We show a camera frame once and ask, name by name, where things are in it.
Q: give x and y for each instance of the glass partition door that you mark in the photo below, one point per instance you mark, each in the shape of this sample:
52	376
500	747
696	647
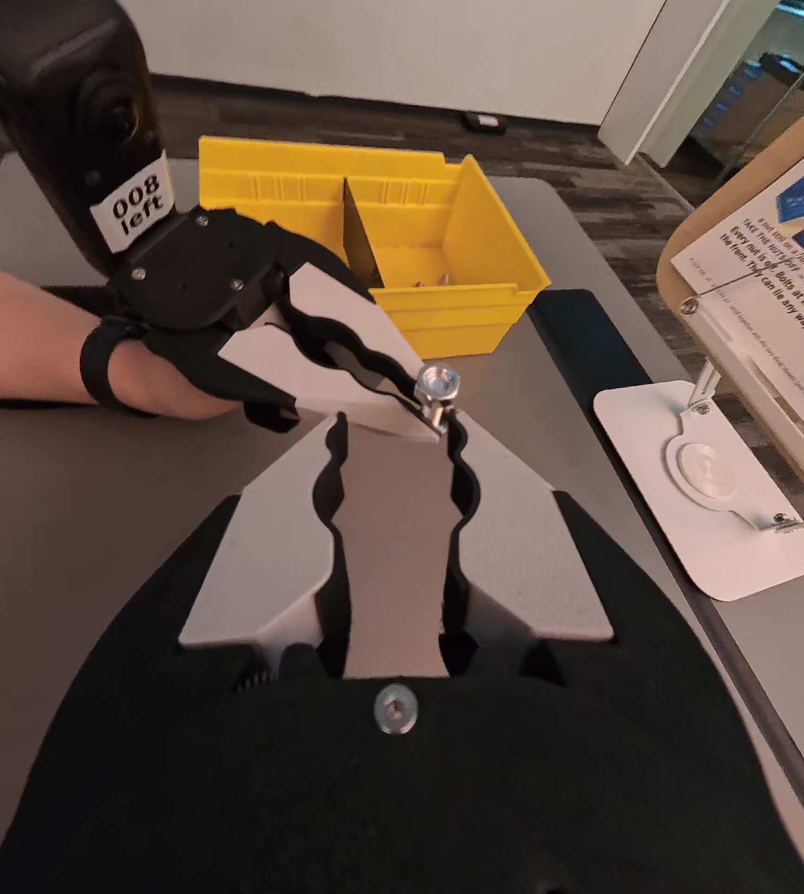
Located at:
744	84

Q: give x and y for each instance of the black flat pad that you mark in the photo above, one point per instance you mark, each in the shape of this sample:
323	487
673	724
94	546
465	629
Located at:
590	349

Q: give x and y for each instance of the silver hex nut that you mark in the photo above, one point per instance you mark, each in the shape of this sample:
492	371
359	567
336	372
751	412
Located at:
437	383

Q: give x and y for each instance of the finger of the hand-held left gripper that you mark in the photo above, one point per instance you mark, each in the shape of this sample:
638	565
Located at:
318	391
353	314

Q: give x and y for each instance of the white stand base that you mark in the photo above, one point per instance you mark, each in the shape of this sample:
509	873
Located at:
737	559

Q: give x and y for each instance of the wooden sheet board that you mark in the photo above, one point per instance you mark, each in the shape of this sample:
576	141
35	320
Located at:
681	244

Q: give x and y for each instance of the person's left hand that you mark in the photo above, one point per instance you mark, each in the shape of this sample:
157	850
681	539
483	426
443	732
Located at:
164	391

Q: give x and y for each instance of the black wall outlet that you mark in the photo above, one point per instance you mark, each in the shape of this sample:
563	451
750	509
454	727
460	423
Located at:
485	122

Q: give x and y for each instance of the yellow divided plastic bin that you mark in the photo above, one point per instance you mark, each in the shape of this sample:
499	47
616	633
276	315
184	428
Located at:
457	328

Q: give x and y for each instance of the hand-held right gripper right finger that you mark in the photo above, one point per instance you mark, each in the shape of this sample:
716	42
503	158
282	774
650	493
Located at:
534	566

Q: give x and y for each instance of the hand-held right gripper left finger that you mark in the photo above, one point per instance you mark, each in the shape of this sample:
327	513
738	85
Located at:
262	559

